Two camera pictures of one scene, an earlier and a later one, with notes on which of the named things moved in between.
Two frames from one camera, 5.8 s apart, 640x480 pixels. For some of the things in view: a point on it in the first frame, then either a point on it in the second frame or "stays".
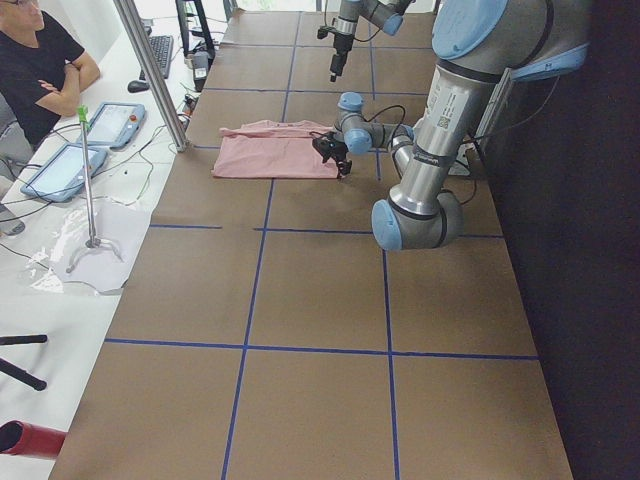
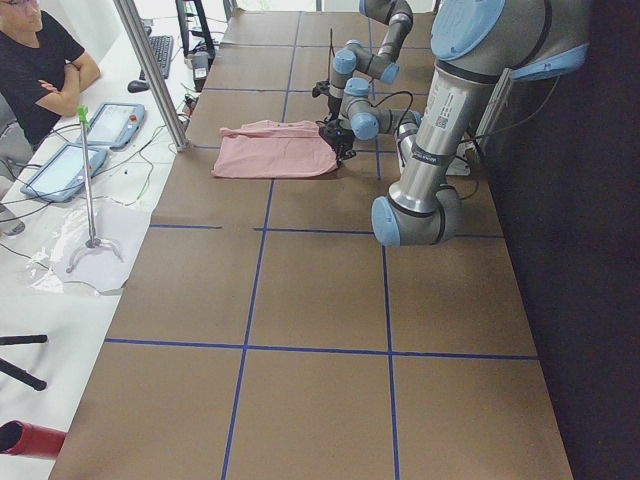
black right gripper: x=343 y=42 → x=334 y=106
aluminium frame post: x=135 y=28 stays
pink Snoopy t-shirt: x=272 y=148 stays
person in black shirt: x=42 y=71 stays
